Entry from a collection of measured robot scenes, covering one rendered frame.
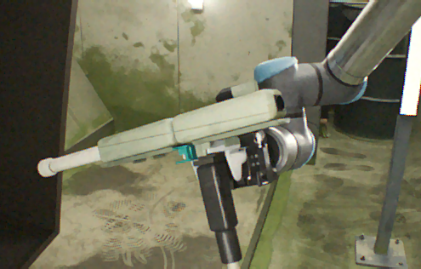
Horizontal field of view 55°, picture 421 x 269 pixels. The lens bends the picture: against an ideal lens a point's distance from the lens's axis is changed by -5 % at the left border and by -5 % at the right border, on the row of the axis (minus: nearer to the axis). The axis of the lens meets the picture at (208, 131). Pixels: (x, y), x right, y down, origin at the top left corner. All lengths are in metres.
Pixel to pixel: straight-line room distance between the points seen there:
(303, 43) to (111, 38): 1.14
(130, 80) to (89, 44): 0.35
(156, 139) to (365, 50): 0.41
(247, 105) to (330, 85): 0.38
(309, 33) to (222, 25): 0.48
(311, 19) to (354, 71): 1.51
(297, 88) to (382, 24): 0.20
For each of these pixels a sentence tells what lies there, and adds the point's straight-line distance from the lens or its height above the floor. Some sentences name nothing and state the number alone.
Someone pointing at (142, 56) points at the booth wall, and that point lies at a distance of 2.62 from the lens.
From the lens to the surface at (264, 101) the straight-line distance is 0.52.
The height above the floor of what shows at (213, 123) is 0.87.
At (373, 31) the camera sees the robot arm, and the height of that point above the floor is 0.97.
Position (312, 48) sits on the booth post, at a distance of 2.36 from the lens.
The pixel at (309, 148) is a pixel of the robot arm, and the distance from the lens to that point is 0.85.
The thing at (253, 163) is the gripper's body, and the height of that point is 0.78.
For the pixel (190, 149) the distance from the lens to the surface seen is 0.58.
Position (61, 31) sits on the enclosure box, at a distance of 0.91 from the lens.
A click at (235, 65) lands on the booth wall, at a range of 2.44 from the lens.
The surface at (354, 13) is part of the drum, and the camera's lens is 2.90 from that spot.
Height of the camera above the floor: 1.05
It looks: 21 degrees down
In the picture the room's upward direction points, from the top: straight up
